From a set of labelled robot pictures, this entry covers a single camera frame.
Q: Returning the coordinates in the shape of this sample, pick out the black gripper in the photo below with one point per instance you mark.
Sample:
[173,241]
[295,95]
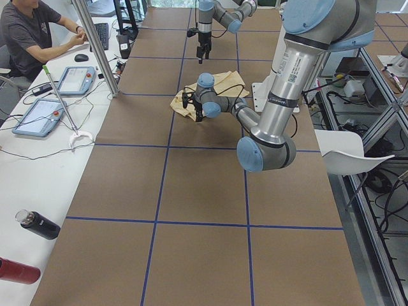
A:
[197,107]
[203,39]

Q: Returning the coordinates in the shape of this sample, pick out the beige long-sleeve printed shirt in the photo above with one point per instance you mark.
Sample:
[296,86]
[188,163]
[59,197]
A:
[226,84]

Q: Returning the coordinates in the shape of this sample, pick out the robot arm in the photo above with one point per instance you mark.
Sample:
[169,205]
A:
[310,28]
[208,11]

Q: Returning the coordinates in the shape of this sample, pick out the black keyboard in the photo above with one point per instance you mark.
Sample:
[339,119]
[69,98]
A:
[102,30]

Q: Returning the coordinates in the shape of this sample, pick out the metal reacher grabber tool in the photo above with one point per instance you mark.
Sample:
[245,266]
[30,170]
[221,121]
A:
[76,132]

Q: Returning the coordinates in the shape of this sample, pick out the black computer mouse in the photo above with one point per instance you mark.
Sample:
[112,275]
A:
[81,58]

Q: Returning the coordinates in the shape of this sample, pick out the upper teach pendant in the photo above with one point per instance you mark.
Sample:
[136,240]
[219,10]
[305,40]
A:
[76,80]

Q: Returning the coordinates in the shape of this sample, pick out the teach pendant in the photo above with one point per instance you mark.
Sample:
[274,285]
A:
[40,119]
[76,80]

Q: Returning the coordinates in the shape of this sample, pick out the white paper sheet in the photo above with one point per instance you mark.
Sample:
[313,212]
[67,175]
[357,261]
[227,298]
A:
[343,153]

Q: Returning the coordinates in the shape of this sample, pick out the lower teach pendant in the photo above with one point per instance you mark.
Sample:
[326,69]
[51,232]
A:
[40,119]

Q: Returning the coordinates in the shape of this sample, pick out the seated person in grey shirt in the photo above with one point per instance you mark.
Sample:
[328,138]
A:
[26,31]

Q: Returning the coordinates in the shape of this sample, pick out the black water bottle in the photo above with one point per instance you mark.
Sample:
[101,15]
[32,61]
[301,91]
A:
[38,224]

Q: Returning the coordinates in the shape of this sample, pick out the red water bottle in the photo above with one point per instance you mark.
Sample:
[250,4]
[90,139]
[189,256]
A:
[18,272]

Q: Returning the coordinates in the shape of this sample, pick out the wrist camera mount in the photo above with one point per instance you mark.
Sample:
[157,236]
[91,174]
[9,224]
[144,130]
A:
[187,99]
[192,31]

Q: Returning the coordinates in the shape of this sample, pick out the white camera mast pedestal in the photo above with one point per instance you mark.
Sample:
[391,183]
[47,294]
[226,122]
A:
[285,82]

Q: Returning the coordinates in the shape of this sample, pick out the aluminium frame post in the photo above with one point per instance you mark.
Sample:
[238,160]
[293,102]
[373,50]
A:
[97,48]

